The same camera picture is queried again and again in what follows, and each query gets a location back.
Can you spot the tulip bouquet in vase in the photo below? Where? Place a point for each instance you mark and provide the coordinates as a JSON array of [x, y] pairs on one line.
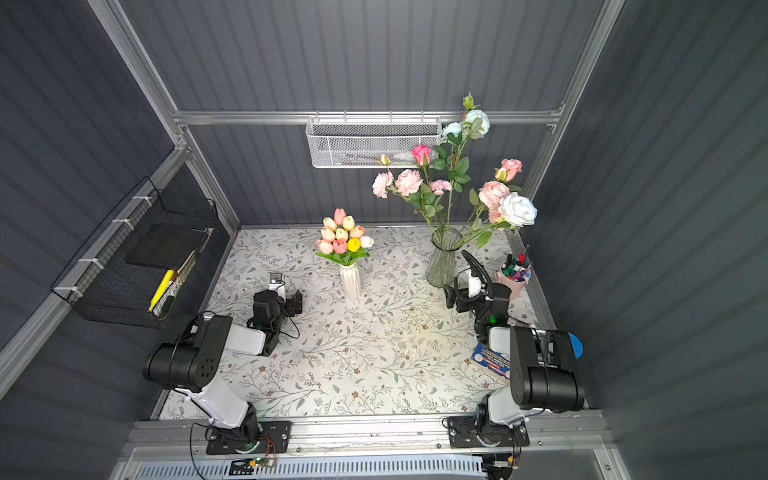
[[343, 240]]

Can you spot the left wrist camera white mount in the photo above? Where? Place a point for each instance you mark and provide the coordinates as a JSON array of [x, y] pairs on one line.
[[277, 284]]

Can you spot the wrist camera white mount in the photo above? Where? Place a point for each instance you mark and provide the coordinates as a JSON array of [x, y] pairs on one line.
[[277, 284], [475, 286]]

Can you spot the rose bouquet in glass vase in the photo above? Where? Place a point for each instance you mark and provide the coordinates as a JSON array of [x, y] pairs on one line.
[[436, 187]]

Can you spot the white ribbed ceramic vase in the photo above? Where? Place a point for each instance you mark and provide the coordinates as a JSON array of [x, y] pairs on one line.
[[351, 282]]

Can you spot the black wire wall basket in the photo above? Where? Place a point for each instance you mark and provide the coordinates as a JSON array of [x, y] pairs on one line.
[[132, 267]]

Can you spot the clear jar blue lid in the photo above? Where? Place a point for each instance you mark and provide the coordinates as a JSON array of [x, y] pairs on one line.
[[576, 345]]

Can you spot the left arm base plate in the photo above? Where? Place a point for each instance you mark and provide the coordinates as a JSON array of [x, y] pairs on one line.
[[271, 437]]

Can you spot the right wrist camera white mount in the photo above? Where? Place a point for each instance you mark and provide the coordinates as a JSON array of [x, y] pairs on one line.
[[475, 286]]

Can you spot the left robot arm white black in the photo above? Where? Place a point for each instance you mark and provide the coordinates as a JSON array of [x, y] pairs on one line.
[[188, 364]]

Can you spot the yellow marker in basket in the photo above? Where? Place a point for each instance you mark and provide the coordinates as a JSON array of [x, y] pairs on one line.
[[166, 281]]

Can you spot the markers in pink cup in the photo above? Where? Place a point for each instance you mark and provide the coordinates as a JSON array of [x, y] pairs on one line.
[[517, 269]]

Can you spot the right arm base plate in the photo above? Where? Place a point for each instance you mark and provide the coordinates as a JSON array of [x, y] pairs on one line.
[[467, 432]]

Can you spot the clear glass vase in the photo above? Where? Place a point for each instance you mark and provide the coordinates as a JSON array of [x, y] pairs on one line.
[[440, 270]]

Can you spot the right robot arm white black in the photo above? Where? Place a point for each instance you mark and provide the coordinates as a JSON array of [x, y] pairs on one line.
[[541, 373]]

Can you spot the blue printed card pack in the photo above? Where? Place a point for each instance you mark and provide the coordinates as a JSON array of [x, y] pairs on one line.
[[492, 361]]

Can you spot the white wire mesh basket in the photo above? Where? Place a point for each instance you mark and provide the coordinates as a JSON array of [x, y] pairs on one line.
[[348, 145]]

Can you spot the black notebook in basket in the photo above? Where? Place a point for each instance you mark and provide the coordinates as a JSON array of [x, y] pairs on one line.
[[166, 246]]

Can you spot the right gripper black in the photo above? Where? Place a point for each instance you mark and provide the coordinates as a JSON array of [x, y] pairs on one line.
[[466, 294]]

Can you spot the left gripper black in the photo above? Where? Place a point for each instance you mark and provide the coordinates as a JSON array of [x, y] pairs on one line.
[[293, 303]]

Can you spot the pink pen holder cup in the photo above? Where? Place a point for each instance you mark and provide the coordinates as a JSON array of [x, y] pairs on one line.
[[516, 287]]

